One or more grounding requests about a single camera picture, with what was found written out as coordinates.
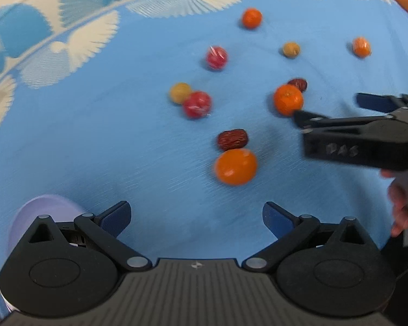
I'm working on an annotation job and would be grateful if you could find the blue patterned tablecloth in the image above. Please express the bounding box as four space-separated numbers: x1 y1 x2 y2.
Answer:
0 0 408 323

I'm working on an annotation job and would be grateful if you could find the red fruit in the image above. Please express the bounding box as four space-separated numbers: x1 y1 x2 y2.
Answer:
205 46 228 71
183 91 212 119

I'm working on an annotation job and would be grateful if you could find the red fruit front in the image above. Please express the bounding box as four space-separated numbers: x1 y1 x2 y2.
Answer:
183 91 212 119

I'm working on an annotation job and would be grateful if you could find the person's right hand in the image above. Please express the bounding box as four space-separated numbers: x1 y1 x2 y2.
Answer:
380 169 408 237

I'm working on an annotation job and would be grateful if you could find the tan round fruit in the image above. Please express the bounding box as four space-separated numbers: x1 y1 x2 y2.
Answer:
282 41 301 59

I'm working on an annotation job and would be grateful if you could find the lavender round plate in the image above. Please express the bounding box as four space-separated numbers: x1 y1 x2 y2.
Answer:
7 194 86 313

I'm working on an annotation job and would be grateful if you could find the mandarin orange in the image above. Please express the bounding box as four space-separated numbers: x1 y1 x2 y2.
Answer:
273 84 304 117

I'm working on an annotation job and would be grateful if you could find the dark red jujube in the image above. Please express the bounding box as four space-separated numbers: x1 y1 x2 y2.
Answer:
287 78 308 92
217 129 249 151

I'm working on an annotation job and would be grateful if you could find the large front orange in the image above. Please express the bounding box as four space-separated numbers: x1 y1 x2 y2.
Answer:
214 148 258 186

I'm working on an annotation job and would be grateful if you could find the yellow round fruit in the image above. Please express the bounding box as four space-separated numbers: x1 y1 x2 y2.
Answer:
169 83 192 105

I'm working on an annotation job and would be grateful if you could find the small orange far back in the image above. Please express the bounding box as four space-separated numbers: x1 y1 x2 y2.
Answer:
241 8 262 30

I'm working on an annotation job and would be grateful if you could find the red fruit back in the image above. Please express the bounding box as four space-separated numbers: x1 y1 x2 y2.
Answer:
205 46 228 71

